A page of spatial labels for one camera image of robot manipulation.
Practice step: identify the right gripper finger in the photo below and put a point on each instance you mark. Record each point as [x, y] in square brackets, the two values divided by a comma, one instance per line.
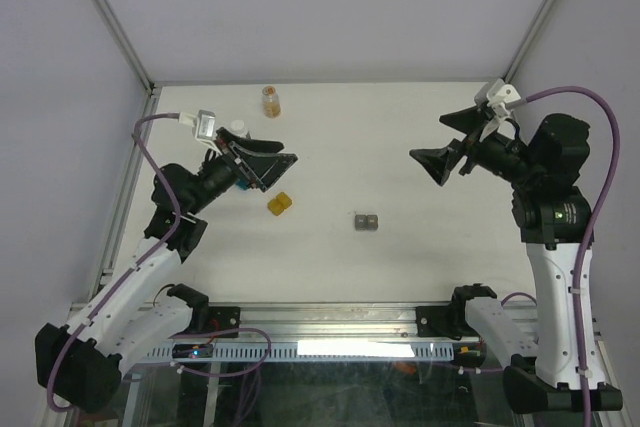
[438, 163]
[470, 121]

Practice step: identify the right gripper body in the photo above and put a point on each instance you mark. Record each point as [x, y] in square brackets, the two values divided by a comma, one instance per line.
[496, 152]

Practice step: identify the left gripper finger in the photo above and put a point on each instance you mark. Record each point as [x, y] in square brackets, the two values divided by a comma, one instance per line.
[263, 171]
[253, 145]

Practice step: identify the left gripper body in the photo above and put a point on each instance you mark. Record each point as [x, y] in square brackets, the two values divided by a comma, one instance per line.
[228, 170]

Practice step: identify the clear bottle with orange pills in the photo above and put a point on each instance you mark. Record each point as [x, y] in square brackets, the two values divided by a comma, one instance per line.
[271, 102]

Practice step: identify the grey pill box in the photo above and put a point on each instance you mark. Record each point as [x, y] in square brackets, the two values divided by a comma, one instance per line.
[366, 222]

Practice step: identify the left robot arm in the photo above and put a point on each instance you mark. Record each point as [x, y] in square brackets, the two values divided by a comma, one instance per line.
[82, 363]

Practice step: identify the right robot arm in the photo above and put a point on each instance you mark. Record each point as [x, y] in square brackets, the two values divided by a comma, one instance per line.
[560, 370]

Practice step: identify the white cap pill bottle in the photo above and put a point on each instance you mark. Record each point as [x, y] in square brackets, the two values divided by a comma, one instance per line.
[239, 128]

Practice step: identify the yellow pill box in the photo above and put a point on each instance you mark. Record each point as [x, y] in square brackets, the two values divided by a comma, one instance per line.
[279, 204]

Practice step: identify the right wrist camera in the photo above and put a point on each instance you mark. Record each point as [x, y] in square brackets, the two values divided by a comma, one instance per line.
[500, 98]

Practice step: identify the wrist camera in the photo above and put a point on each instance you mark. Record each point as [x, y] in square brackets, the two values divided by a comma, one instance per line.
[203, 127]
[500, 98]

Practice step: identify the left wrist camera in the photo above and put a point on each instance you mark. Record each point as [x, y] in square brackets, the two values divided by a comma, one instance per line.
[203, 127]

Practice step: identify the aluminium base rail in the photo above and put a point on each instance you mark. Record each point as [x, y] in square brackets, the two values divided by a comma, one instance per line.
[325, 317]

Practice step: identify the white slotted cable duct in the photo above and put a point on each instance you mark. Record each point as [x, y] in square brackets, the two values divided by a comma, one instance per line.
[302, 351]

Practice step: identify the right aluminium frame post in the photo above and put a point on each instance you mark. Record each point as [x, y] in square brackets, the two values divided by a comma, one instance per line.
[540, 18]

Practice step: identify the aluminium frame post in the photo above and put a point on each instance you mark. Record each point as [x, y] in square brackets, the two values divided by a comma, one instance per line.
[540, 18]
[123, 43]

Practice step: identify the left aluminium frame post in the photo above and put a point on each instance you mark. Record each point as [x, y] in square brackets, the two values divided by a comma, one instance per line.
[123, 43]

